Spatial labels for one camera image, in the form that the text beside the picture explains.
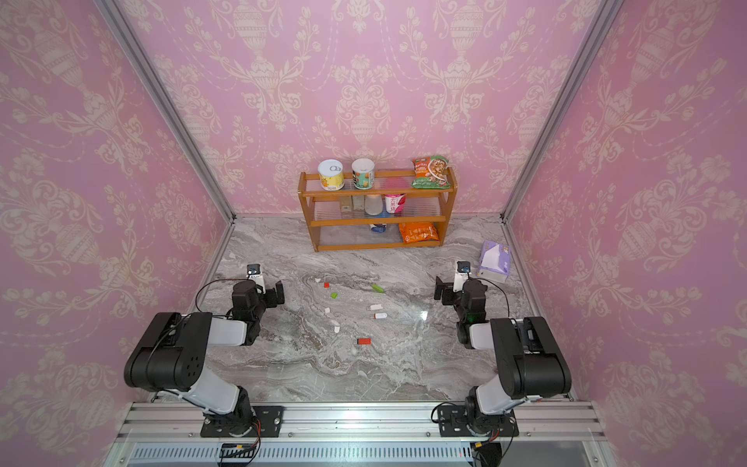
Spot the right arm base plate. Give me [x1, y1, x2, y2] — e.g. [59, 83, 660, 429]
[431, 403, 519, 440]

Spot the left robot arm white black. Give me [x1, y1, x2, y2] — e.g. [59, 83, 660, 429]
[124, 276, 285, 441]

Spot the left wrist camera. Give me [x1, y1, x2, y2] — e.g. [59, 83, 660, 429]
[246, 264, 266, 292]

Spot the wooden shelf rack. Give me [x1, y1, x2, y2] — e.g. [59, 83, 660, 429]
[297, 167, 458, 252]

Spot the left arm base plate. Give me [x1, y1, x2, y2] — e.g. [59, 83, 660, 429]
[200, 406, 285, 439]

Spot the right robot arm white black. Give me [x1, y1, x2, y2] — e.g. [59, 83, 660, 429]
[434, 274, 572, 439]

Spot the green red snack packet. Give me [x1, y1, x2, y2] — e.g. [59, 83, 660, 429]
[412, 155, 451, 190]

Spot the pink white cup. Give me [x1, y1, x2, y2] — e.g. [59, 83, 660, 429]
[384, 194, 407, 215]

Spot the green orange can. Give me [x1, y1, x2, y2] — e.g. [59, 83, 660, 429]
[351, 158, 375, 190]

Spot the orange snack bag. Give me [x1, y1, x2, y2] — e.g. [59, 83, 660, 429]
[399, 222, 440, 244]

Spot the white plastic bottle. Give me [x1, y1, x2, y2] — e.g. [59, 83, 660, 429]
[365, 195, 384, 217]

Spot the yellow white can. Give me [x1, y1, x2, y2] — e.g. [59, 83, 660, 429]
[318, 160, 345, 191]

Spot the purple tissue box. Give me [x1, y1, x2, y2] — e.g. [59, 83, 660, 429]
[477, 241, 512, 283]

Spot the aluminium front rail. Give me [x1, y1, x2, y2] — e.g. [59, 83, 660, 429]
[115, 399, 606, 443]

